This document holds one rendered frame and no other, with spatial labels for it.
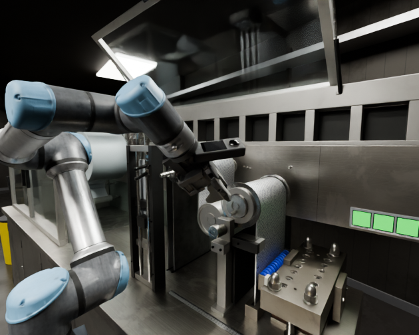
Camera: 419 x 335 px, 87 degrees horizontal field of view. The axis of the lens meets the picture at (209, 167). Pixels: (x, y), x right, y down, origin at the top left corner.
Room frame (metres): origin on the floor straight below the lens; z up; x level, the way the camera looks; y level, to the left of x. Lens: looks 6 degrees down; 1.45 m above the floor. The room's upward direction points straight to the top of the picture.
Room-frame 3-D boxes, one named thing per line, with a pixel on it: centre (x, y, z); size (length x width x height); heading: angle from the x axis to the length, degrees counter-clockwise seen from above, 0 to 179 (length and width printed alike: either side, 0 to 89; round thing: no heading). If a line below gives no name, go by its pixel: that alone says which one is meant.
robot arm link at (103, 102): (0.47, 0.20, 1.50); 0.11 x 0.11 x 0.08; 51
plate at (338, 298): (0.66, -0.42, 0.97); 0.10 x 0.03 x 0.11; 141
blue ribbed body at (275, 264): (0.73, -0.23, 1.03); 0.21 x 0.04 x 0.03; 141
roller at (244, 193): (0.79, -0.17, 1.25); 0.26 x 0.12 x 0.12; 141
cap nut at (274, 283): (0.60, -0.19, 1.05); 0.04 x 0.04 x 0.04
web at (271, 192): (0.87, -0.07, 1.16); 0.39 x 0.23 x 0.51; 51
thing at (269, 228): (0.75, -0.22, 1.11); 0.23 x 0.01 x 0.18; 141
